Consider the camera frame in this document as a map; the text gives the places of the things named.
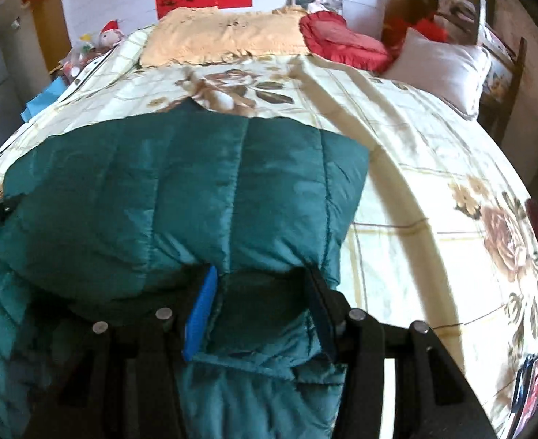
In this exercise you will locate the bag of small toys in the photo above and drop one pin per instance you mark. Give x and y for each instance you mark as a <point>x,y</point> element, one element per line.
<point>79,59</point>

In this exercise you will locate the blue cloth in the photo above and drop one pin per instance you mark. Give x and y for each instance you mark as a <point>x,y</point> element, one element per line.
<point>45,98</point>

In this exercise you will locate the santa plush toy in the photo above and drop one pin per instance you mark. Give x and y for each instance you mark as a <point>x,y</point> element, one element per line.
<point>111,34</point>

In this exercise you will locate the green padded jacket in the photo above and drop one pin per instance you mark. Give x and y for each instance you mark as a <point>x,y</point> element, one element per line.
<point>159,192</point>

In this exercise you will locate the floral bed sheet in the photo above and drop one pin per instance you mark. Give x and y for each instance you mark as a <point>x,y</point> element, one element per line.
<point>410,192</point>

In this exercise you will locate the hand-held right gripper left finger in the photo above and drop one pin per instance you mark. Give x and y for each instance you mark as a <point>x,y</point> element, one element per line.
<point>202,315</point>

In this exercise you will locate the wooden chair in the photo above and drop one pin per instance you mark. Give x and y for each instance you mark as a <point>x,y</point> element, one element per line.
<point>511,82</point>

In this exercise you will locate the red cloth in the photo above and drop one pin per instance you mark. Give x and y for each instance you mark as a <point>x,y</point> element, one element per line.
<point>426,29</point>

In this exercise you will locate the white pillow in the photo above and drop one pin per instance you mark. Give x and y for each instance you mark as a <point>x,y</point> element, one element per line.
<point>438,68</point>

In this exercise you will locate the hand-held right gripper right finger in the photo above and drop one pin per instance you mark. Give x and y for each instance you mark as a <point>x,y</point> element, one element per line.
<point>323,315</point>

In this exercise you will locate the red heart pillow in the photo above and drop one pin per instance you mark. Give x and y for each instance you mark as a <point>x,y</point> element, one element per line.
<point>342,41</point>

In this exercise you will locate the printed paper packet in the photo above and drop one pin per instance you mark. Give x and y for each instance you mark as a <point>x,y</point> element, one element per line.
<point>529,384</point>

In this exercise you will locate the wall photo poster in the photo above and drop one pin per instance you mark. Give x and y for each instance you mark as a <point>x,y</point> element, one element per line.
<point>317,1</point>

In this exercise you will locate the yellow frilled pillow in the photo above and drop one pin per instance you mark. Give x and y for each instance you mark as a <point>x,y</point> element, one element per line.
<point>214,36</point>

